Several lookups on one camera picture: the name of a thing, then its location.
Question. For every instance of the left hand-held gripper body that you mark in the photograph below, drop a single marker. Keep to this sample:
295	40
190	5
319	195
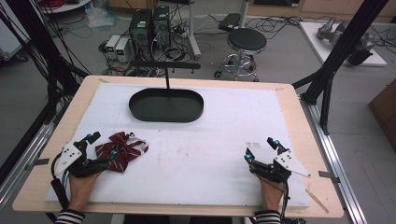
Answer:
71	156

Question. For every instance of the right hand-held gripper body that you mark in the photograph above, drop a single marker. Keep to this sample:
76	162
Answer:
288	163

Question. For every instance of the red striped bow tie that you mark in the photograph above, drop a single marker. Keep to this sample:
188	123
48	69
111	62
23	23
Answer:
123	151

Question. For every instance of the person's left hand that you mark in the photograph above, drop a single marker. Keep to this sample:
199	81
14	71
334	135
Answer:
81	188

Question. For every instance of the person's right hand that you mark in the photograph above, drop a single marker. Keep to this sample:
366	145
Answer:
271	194

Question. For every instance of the thin wooden stick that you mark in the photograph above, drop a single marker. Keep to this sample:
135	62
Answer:
317	201

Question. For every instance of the white foam mat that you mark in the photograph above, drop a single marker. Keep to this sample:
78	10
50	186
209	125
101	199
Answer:
193	149

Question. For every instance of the black stand with oval tray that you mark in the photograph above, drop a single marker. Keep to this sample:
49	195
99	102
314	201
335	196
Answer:
166	105

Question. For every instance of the white power supply unit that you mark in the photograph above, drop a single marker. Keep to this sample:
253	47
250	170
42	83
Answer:
123	49
112	44

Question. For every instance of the black round stool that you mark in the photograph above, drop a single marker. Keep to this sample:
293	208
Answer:
246	46

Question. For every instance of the brown cabinet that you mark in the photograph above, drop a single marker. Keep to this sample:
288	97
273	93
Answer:
385	109

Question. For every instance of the white floor board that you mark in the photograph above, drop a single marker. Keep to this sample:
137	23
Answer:
317	40

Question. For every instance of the black computer tower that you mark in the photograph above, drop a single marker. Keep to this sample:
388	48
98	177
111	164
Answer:
162	26
140	29

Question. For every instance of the clear plastic bag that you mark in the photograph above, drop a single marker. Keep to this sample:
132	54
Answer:
99	17

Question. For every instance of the flat black box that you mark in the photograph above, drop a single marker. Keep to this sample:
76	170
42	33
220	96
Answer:
229	21

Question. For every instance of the white table leg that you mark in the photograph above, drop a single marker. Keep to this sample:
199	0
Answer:
193	31

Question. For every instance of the aluminium rail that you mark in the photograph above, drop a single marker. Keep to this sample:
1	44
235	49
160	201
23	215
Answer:
334	155
23	158

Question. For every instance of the black metal frame stand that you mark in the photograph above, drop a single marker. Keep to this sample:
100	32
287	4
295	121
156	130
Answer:
43	46
336	59

